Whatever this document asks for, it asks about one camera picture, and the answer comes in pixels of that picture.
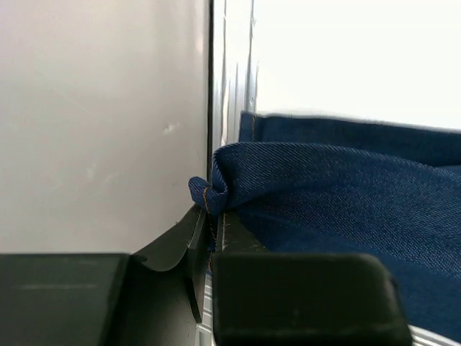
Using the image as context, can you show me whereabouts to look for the left aluminium rail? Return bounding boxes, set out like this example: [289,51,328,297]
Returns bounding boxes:
[210,1,259,151]

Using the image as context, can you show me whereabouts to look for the dark blue denim trousers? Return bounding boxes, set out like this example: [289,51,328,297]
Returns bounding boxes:
[189,112,460,341]

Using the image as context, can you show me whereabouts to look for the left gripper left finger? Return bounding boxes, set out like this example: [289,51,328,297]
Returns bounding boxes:
[1,206,207,345]

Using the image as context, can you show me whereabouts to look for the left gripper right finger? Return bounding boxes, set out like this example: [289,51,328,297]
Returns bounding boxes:
[211,213,411,345]

